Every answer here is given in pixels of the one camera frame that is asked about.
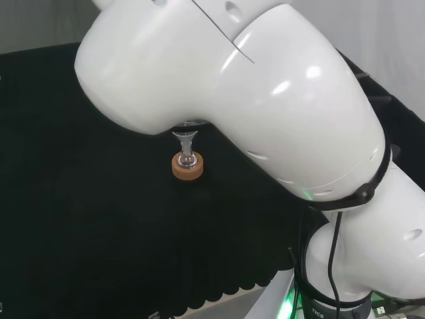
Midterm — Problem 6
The round-bottom glass flask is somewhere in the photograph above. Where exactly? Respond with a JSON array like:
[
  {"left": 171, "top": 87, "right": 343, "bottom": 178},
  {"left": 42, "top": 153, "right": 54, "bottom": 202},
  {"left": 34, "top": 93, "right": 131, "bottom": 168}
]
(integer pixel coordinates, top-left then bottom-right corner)
[{"left": 177, "top": 146, "right": 197, "bottom": 169}]

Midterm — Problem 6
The clear plastic funnel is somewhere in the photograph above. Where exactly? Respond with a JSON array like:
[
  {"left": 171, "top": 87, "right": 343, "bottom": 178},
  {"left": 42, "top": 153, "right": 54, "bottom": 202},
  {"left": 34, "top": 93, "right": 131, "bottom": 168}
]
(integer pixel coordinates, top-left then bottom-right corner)
[{"left": 171, "top": 130, "right": 199, "bottom": 154}]

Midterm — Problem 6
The black bench cloth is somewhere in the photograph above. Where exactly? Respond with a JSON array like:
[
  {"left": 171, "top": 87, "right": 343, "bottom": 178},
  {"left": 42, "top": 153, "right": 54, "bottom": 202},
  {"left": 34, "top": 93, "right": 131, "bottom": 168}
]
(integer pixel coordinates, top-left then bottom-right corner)
[{"left": 0, "top": 41, "right": 425, "bottom": 319}]

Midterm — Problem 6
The cork ring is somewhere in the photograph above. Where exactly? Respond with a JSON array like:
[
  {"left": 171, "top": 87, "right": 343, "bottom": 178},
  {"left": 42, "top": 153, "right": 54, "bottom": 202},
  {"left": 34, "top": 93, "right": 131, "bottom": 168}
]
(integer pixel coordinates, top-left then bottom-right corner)
[{"left": 171, "top": 152, "right": 204, "bottom": 182}]

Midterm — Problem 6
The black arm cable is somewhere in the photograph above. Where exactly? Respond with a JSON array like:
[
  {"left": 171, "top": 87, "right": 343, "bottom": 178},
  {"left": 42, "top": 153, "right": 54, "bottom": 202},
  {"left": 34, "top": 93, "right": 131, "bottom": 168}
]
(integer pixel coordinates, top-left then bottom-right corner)
[{"left": 327, "top": 209, "right": 345, "bottom": 319}]

